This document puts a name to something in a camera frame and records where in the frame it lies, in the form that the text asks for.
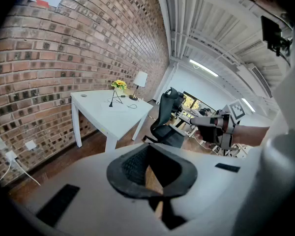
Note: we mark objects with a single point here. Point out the ceiling air conditioner vent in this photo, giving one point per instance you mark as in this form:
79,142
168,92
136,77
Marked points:
261,81

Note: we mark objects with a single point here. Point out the person's right forearm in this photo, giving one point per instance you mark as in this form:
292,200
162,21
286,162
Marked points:
250,135

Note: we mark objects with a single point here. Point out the black office chair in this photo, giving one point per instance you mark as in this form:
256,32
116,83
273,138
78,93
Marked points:
166,112

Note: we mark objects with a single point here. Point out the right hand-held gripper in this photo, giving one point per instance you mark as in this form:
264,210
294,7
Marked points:
237,110

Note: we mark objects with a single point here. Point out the person's right hand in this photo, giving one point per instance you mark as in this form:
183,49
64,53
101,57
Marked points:
198,133

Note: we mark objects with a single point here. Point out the ceiling tube light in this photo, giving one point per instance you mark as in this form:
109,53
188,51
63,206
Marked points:
248,105
203,67

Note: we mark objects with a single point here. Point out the yellow sunflower bouquet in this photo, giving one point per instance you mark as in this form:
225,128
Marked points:
119,83

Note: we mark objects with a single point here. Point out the light wooden box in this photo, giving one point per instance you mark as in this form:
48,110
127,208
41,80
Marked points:
129,92

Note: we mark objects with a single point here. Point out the white wall socket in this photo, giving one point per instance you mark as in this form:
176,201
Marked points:
11,155

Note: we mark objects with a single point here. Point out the white table lamp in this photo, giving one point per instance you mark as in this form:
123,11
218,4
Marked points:
140,79

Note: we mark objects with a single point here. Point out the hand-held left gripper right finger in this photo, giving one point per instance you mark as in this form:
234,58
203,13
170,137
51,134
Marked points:
174,173

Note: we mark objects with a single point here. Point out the window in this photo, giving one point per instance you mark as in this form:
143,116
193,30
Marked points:
193,101

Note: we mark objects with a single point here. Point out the white wall plate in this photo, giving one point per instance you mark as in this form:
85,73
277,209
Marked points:
30,145

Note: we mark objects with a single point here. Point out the person in white clothing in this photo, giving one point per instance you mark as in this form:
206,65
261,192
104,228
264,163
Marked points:
287,95

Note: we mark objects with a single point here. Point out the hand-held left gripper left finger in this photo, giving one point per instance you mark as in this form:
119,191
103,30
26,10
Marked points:
132,168

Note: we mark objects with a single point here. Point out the white vase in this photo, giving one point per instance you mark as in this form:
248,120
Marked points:
119,90

